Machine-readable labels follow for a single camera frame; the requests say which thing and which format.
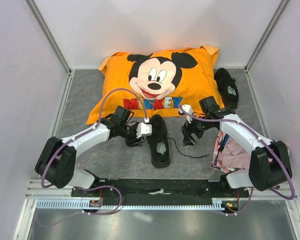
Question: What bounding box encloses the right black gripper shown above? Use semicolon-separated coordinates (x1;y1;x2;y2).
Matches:
180;111;214;146

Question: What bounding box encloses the black sneaker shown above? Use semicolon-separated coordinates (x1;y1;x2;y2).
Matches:
146;114;211;169
214;68;239;110

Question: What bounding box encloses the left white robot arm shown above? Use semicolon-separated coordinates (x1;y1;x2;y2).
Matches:
35;106;152;197

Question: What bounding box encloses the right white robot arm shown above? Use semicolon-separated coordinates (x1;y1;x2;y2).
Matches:
178;96;294;197

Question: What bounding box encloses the pink crumpled cloth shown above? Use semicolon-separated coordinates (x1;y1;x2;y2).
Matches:
210;130;253;174

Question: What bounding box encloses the white tape scrap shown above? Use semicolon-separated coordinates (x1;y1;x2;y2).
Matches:
148;188;171;196

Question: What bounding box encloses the orange Mickey Mouse pillow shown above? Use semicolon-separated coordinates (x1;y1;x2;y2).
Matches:
86;46;224;125

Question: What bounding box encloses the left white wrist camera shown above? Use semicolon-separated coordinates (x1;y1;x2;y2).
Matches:
136;117;152;139

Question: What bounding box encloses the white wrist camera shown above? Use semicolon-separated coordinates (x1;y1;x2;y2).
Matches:
178;104;194;124
136;117;152;139

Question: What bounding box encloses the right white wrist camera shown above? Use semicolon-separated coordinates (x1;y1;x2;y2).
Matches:
178;104;194;124

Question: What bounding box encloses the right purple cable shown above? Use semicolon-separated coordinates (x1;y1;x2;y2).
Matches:
177;104;296;200

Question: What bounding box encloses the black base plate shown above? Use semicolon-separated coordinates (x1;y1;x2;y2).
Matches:
71;177;250;206

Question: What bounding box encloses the grey slotted cable duct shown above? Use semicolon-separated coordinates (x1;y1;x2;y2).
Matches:
36;199;226;211

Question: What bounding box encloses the right aluminium frame post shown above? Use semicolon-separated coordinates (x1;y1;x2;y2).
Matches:
244;0;290;72

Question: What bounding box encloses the aluminium frame post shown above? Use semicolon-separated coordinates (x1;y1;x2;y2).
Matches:
244;0;290;72
25;0;72;75

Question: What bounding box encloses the left aluminium frame post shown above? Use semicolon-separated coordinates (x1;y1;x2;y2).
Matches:
25;0;72;75

